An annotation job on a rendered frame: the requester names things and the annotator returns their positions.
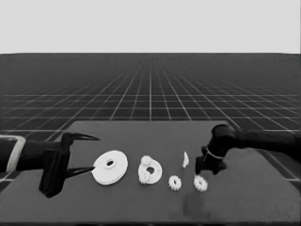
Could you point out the small white gear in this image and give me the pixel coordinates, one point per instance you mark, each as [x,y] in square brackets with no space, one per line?
[204,185]
[171,185]
[142,179]
[143,159]

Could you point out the small thin T-shaped piece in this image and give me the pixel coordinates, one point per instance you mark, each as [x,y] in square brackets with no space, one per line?
[185,160]

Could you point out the large thick white disc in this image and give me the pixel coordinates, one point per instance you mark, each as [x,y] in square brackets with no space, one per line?
[117,171]

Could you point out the white round carrier with pins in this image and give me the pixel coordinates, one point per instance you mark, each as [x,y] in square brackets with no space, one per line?
[157,171]

